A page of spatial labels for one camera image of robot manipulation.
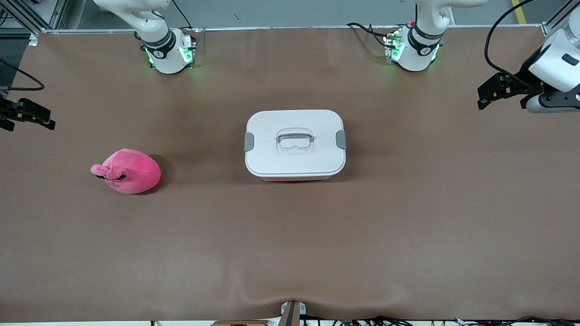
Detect pink plush toy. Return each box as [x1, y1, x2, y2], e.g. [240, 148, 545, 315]
[90, 149, 162, 195]

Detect white box lid grey clips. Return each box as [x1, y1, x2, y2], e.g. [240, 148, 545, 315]
[244, 109, 348, 178]

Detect pink plastic box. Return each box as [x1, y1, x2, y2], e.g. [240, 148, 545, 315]
[261, 176, 334, 182]

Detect brown table mat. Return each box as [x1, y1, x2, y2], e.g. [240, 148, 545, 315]
[0, 26, 580, 323]

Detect aluminium frame profile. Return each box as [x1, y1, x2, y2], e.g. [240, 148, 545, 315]
[0, 0, 68, 34]
[541, 0, 580, 37]

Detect black left arm base cable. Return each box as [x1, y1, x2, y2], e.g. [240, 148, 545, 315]
[347, 22, 395, 48]

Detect black arm base cable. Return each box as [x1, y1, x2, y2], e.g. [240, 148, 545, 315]
[347, 22, 395, 48]
[171, 0, 193, 30]

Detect black right arm base cable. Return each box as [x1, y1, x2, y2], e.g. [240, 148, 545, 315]
[171, 0, 193, 30]

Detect silver table edge rail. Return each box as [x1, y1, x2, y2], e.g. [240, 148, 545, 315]
[29, 24, 558, 35]

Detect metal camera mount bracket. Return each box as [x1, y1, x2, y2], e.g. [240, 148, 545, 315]
[280, 300, 307, 326]

